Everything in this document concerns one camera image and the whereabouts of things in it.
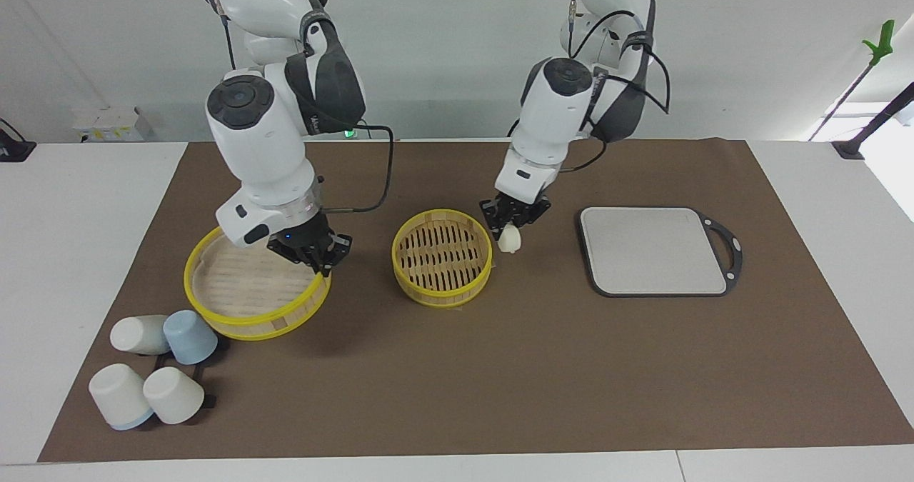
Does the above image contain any yellow bowl with paper liner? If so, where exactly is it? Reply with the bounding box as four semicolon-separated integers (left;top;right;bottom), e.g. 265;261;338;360
184;225;333;341

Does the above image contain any white cardboard box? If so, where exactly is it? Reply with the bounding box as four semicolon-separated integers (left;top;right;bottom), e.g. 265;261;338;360
71;107;154;142

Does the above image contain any white cutting board grey handle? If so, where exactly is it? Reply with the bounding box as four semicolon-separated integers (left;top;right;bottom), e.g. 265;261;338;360
576;206;743;298

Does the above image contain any black velcro strap with lettering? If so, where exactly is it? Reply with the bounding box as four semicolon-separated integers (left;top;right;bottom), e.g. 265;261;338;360
298;9;335;46

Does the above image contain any black desk mount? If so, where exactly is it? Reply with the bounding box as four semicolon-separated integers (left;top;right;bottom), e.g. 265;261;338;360
0;119;36;163

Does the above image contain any white plastic cup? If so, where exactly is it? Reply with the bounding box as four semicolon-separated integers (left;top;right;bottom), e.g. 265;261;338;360
143;366;206;426
89;363;154;431
109;315;171;356

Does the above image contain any yellow bamboo steamer basket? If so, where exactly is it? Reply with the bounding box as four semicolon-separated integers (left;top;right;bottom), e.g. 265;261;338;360
391;209;493;308

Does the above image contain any light blue plastic cup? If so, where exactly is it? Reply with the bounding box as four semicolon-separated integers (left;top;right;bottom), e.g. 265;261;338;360
163;310;219;366

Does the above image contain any black cup rack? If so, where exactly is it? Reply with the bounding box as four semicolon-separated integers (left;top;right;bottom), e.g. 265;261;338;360
154;343;231;409

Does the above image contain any green clip on thin rod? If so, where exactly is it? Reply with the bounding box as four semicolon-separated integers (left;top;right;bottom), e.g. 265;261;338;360
809;19;895;141

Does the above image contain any black stand pole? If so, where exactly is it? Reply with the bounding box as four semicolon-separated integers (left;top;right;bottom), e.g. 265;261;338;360
832;82;914;160

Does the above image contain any brown table mat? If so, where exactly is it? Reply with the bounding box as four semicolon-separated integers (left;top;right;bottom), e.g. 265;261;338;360
37;138;914;463

